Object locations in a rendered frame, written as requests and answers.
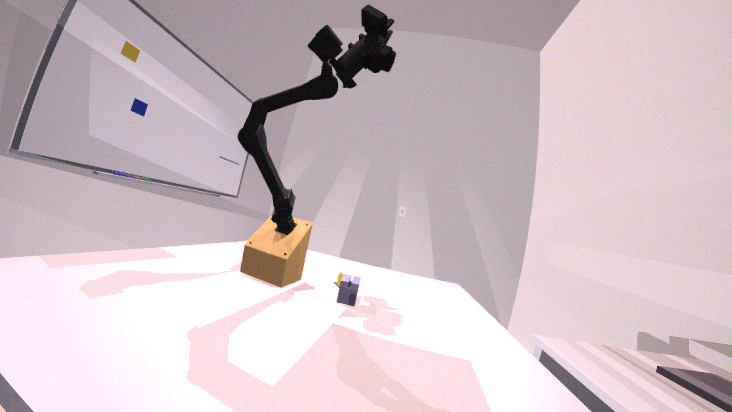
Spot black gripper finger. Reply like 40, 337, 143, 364
378, 30, 393, 47
381, 18, 394, 39

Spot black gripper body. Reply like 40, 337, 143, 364
348, 5, 388, 73

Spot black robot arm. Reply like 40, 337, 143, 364
238, 25, 396, 235

